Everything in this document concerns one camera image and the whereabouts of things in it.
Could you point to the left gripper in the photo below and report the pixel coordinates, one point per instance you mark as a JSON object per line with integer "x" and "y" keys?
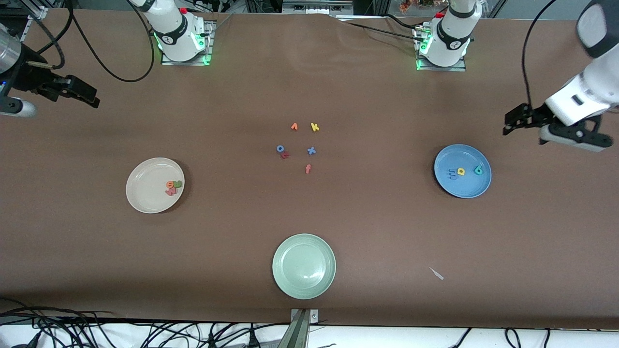
{"x": 535, "y": 116}

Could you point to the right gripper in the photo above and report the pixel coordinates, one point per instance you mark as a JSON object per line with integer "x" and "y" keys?
{"x": 30, "y": 79}

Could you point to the teal foam letter p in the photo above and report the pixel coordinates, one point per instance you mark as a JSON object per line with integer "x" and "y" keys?
{"x": 479, "y": 170}

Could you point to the blue foam letter m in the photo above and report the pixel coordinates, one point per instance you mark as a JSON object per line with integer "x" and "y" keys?
{"x": 452, "y": 174}

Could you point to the red foam letter w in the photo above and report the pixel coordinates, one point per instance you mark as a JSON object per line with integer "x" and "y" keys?
{"x": 171, "y": 192}

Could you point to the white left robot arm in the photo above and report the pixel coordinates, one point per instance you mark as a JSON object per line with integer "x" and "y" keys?
{"x": 452, "y": 34}

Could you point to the blue plate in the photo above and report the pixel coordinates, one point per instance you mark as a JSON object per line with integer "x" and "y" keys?
{"x": 466, "y": 186}

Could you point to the beige plate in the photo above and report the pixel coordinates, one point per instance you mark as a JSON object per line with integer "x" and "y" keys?
{"x": 147, "y": 186}

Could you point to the white paper scrap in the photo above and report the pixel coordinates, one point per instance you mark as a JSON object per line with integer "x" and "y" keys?
{"x": 436, "y": 273}

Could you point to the brown table cover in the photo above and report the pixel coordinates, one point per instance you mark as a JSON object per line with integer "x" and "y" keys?
{"x": 338, "y": 217}

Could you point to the grey metal box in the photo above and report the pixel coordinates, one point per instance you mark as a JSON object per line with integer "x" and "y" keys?
{"x": 316, "y": 6}

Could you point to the green plate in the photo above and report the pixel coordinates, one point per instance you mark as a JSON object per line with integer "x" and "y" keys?
{"x": 303, "y": 267}

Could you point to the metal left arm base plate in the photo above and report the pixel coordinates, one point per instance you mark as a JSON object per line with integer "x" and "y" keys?
{"x": 442, "y": 69}

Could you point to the aluminium frame profile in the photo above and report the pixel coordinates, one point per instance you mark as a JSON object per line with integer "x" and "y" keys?
{"x": 36, "y": 9}

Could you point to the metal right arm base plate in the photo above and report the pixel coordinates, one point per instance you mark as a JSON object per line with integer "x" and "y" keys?
{"x": 209, "y": 43}

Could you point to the metal camera stand bracket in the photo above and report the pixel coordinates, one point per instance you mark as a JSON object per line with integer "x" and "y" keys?
{"x": 300, "y": 328}

